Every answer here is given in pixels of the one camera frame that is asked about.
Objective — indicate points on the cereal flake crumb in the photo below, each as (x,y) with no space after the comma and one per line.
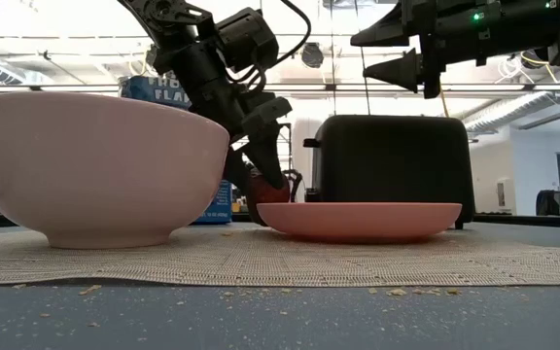
(89,290)
(396,292)

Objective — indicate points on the pink plastic plate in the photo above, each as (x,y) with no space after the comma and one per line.
(358,219)

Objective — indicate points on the white ceramic bowl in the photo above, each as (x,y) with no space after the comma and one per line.
(95,165)

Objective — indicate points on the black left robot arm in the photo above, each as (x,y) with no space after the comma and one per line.
(163,14)

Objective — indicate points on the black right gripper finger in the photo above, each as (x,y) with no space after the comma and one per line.
(399,29)
(401,72)

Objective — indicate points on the silver ventilation duct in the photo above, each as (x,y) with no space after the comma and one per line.
(513,109)

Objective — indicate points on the black office chair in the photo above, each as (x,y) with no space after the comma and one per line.
(549,203)

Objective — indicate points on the blue frosted flakes cereal box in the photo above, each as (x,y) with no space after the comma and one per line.
(153,90)

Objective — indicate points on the grey woven placemat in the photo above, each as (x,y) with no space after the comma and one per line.
(280,262)

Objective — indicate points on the round black ceiling fixture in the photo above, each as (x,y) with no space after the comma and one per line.
(312,55)

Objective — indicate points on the black and chrome toaster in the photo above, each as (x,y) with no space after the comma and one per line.
(392,160)

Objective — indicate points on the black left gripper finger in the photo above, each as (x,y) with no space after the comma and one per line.
(270,155)
(237,170)

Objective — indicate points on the dark red apple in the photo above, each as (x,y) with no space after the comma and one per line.
(263,193)

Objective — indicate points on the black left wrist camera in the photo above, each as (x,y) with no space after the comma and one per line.
(248,39)

